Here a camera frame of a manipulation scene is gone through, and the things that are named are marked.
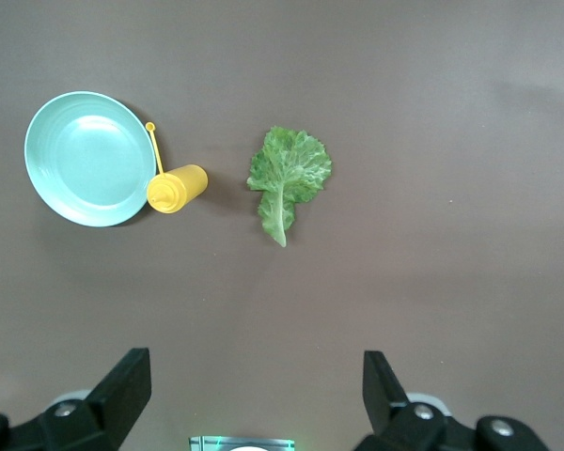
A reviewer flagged yellow squeeze bottle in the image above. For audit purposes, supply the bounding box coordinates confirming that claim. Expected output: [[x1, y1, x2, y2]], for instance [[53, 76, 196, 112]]
[[144, 121, 210, 215]]

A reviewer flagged green lettuce leaf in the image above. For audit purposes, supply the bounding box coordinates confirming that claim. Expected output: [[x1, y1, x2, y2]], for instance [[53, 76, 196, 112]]
[[246, 125, 334, 249]]

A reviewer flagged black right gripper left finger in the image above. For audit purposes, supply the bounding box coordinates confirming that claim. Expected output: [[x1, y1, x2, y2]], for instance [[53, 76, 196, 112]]
[[0, 347, 152, 451]]

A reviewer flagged green plate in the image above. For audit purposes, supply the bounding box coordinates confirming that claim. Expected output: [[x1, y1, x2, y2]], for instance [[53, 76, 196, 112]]
[[23, 90, 158, 228]]

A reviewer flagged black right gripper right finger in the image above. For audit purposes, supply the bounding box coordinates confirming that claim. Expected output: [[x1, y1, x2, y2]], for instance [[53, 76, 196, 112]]
[[352, 350, 554, 451]]

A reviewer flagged brown tablecloth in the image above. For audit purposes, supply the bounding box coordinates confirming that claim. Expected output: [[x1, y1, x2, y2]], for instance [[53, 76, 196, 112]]
[[0, 0, 564, 451]]

